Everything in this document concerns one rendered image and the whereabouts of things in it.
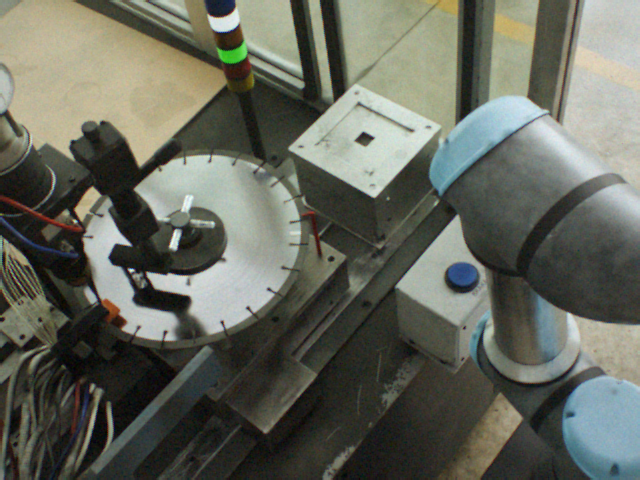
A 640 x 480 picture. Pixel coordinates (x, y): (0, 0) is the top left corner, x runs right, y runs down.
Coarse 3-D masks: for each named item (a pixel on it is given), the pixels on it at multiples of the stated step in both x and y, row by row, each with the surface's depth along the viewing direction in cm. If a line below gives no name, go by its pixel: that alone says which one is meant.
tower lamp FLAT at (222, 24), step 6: (234, 12) 124; (210, 18) 124; (216, 18) 123; (222, 18) 123; (228, 18) 123; (234, 18) 124; (216, 24) 124; (222, 24) 124; (228, 24) 124; (234, 24) 125; (216, 30) 125; (222, 30) 125; (228, 30) 125
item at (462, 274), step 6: (456, 264) 119; (462, 264) 119; (468, 264) 119; (450, 270) 118; (456, 270) 118; (462, 270) 118; (468, 270) 118; (474, 270) 118; (450, 276) 118; (456, 276) 118; (462, 276) 118; (468, 276) 118; (474, 276) 117; (450, 282) 118; (456, 282) 117; (462, 282) 117; (468, 282) 117; (474, 282) 118; (462, 288) 117
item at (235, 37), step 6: (240, 24) 127; (234, 30) 125; (240, 30) 127; (216, 36) 126; (222, 36) 126; (228, 36) 126; (234, 36) 126; (240, 36) 127; (216, 42) 128; (222, 42) 127; (228, 42) 127; (234, 42) 127; (240, 42) 128; (222, 48) 128; (228, 48) 128
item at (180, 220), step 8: (184, 208) 119; (176, 216) 118; (184, 216) 117; (168, 224) 118; (176, 224) 117; (184, 224) 117; (192, 224) 117; (200, 224) 117; (208, 224) 117; (176, 232) 116; (184, 232) 118; (192, 232) 119; (176, 240) 116; (176, 248) 116
